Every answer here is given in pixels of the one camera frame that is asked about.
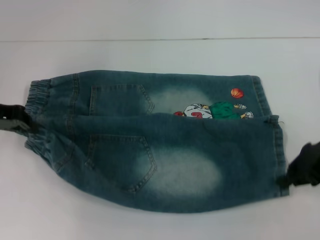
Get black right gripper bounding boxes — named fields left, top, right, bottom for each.
left=278, top=140, right=320, bottom=188

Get blue denim shorts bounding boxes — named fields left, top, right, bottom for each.
left=23, top=69, right=291, bottom=218

